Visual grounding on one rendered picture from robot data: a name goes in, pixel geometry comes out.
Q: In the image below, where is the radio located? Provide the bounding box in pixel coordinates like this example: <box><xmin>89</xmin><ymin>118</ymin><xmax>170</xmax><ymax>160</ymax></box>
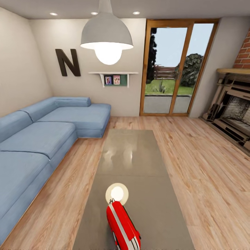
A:
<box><xmin>106</xmin><ymin>200</ymin><xmax>141</xmax><ymax>250</ymax></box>

